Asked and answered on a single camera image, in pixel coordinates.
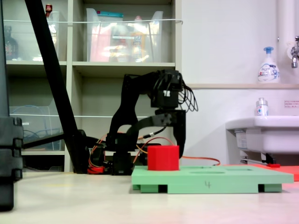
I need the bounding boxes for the long orange wire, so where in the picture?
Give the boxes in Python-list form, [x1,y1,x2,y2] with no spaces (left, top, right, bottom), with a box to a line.
[134,137,221,167]

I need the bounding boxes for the white foam soap pump bottle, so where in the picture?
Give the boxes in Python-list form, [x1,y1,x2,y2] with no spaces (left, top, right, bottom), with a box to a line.
[257,46,281,84]

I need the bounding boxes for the large clear storage bin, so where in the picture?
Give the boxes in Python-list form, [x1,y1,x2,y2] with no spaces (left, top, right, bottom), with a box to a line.
[85,8,164,63]

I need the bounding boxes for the red octagonal pillar block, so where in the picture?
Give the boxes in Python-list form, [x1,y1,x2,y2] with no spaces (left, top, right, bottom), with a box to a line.
[147,145,180,171]

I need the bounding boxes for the yellow spray bottle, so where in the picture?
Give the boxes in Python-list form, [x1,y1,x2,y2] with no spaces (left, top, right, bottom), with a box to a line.
[130,15,147,63]

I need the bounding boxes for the metal faucet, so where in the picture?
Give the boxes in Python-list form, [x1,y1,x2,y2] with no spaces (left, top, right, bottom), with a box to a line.
[289,36,299,69]

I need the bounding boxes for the notched black stack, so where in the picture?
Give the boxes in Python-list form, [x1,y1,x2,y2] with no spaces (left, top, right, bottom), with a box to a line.
[0,0,24,212]

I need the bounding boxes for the beige shelf unit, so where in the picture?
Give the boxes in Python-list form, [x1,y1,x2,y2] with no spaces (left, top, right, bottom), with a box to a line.
[0,0,183,173]

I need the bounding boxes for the green shape sorting board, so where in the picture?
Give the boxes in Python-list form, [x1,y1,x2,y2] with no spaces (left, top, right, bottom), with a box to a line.
[131,165,294,194]

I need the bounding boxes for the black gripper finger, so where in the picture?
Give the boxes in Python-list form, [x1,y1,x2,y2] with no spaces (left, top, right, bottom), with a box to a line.
[173,116,187,160]
[125,113,174,138]

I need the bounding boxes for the thin black wire loop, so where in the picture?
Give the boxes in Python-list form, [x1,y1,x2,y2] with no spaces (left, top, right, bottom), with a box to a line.
[178,84,199,112]

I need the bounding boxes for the clear bin with blue cables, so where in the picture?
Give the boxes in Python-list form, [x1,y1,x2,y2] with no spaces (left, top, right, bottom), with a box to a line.
[9,105,65,150]

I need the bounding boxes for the white sink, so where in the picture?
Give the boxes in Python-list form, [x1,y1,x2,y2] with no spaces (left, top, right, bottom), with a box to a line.
[225,115,299,164]

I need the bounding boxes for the white cord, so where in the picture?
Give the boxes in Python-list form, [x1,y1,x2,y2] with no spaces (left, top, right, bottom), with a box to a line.
[3,19,184,25]
[9,112,185,119]

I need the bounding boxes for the red printed base bracket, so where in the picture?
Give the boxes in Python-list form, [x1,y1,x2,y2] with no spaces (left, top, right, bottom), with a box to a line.
[87,165,105,175]

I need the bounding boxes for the black wire with white connector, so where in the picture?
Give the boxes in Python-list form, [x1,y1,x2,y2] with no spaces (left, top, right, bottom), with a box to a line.
[137,127,168,141]

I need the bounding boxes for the pink package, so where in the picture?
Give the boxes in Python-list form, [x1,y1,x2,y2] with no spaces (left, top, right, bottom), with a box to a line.
[90,25,112,62]

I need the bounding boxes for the brown capped bottle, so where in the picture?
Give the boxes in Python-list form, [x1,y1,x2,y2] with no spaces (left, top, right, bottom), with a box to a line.
[45,3,54,18]

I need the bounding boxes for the dark glass bottle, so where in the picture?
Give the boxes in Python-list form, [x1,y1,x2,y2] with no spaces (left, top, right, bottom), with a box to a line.
[3,25,19,61]

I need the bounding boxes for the teal topped package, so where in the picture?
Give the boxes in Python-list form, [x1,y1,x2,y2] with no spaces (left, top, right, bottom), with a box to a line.
[97,10,124,21]

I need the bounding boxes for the red text wall label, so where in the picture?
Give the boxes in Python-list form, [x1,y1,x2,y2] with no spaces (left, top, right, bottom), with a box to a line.
[284,100,299,109]

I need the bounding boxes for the small silver capped bottle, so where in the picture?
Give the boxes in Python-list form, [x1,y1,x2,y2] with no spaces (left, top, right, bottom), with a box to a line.
[255,97,269,117]

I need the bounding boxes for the clear bin with bottles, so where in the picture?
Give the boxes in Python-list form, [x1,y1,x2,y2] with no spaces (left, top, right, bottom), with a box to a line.
[3,11,60,62]

